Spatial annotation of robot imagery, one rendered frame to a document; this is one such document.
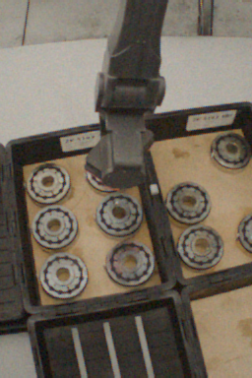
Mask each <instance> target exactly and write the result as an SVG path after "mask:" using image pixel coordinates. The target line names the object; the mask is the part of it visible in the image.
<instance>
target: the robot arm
mask: <svg viewBox="0 0 252 378"><path fill-rule="evenodd" d="M168 1H169V0H121V1H120V6H119V11H118V14H117V18H116V20H115V25H114V28H113V30H112V33H111V34H110V36H109V37H108V38H107V42H106V48H105V51H104V52H103V59H102V66H101V72H98V73H97V78H96V82H95V86H94V113H98V116H99V134H100V140H99V141H97V144H96V145H95V146H94V148H93V149H92V150H91V151H90V153H89V154H88V155H87V156H86V158H85V161H86V163H85V165H84V167H85V171H86V172H88V173H89V174H91V175H92V176H93V177H95V178H98V179H99V180H100V181H101V182H102V183H103V184H104V185H105V186H106V187H107V188H108V189H110V190H112V191H114V190H116V191H118V190H119V189H126V188H132V187H135V186H138V185H139V184H141V183H142V182H144V180H145V179H146V175H145V166H144V155H145V154H146V153H147V152H148V151H149V150H150V149H151V148H152V146H153V145H154V144H155V139H154V133H153V132H152V131H150V130H148V129H147V128H146V126H145V116H144V115H150V114H154V113H155V110H156V108H157V107H161V103H162V101H163V99H164V96H165V93H166V79H165V76H161V75H160V72H159V70H160V67H161V54H160V44H161V31H162V27H163V23H164V17H165V13H166V11H167V4H168Z"/></svg>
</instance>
